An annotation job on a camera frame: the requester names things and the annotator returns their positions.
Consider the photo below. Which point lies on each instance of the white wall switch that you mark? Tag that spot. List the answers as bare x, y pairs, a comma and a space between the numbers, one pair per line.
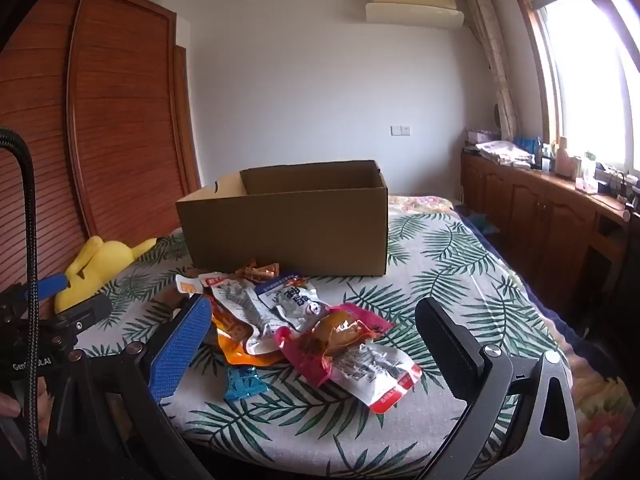
401, 130

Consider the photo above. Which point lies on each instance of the long wooden cabinet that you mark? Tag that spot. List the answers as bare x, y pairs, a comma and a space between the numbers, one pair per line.
530, 205

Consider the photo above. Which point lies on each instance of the beige patterned curtain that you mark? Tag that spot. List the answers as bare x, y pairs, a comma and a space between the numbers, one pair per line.
492, 50

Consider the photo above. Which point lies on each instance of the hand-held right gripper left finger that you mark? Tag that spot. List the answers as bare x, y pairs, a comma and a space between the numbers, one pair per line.
181, 350

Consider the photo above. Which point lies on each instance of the pink snack packet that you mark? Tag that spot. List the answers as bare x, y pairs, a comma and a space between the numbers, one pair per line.
300, 360

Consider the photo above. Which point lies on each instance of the pink bottle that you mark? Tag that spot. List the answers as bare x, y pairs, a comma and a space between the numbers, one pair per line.
565, 160

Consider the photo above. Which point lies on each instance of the grey white snack packet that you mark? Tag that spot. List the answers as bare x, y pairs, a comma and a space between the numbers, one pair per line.
240, 305

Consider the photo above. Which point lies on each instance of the dark blue bed cover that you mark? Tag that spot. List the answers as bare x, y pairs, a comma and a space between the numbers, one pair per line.
590, 325

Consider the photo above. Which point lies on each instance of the purple tissue box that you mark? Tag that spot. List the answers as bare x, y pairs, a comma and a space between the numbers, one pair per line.
482, 136

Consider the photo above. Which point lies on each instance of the wooden slatted wardrobe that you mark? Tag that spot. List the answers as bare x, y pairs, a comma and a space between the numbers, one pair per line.
125, 110

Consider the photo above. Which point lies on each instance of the wooden framed window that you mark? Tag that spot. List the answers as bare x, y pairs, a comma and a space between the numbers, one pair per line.
585, 70

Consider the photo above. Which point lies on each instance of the person's left hand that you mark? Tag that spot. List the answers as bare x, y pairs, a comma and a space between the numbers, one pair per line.
9, 406

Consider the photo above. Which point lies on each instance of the blue wipes pack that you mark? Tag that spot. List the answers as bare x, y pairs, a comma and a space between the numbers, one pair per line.
526, 145

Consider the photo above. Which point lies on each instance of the orange snack packet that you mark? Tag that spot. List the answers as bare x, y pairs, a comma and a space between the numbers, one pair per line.
236, 353

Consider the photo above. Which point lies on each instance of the wooden door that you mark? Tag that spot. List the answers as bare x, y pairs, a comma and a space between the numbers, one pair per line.
189, 120

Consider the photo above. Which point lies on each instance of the white blue snack packet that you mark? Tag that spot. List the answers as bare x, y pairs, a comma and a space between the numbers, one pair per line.
290, 300

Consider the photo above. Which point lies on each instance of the white red-edged snack packet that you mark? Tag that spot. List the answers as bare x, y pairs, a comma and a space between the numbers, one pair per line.
372, 370

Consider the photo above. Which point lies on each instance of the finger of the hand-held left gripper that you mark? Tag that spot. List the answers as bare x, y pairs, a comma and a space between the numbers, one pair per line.
52, 285
85, 312

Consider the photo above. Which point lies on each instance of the leaf print bedsheet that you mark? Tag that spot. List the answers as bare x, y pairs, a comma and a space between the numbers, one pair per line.
450, 260

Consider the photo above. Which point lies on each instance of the floral blanket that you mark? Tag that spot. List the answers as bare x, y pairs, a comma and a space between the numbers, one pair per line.
600, 410

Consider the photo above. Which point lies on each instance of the brown cardboard box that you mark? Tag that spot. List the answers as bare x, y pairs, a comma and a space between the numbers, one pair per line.
280, 230

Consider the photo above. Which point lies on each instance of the small blue snack packet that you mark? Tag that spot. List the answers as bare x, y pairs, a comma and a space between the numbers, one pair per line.
245, 384

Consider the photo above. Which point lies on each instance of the white wall air conditioner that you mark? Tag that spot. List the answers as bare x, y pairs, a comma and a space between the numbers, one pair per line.
410, 10

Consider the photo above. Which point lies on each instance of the teal plastic bag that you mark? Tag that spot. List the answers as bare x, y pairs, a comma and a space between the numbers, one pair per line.
490, 224

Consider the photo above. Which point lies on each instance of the white orange-corner snack packet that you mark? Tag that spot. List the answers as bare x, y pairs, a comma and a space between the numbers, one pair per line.
189, 286

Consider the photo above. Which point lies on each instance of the yellow plush toy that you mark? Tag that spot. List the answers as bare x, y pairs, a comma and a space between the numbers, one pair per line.
105, 257

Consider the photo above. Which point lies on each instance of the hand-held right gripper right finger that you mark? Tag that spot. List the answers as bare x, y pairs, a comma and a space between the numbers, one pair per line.
447, 355

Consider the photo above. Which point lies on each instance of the brown orange candy wrapper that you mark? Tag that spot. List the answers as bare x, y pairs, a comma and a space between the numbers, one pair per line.
257, 272

